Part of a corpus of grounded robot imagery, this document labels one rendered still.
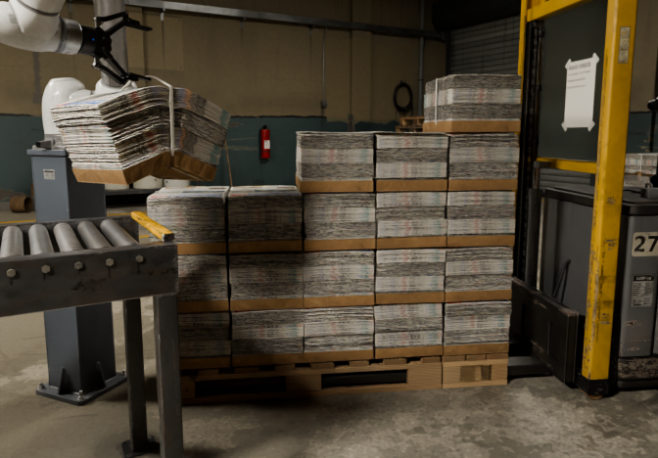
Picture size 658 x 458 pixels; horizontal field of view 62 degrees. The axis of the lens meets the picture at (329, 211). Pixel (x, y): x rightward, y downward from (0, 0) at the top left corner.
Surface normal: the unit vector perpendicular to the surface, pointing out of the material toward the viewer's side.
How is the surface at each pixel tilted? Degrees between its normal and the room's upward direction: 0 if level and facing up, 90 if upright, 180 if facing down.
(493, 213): 90
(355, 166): 90
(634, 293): 90
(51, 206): 90
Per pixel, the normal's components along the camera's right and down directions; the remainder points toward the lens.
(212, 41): 0.49, 0.13
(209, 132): 0.75, 0.07
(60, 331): -0.40, 0.13
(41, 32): 0.61, 0.66
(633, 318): 0.13, 0.14
